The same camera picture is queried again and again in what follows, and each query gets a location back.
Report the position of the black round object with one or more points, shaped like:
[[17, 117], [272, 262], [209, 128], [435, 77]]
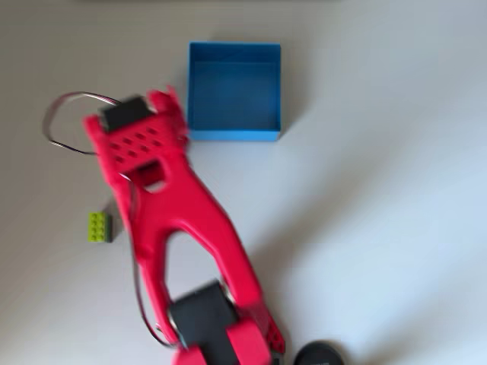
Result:
[[319, 354]]

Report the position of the red robot arm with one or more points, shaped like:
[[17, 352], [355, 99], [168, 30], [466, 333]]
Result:
[[198, 213]]

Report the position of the green lego brick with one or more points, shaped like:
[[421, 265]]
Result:
[[97, 227]]

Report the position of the blue box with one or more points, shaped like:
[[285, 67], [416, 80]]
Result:
[[236, 95]]

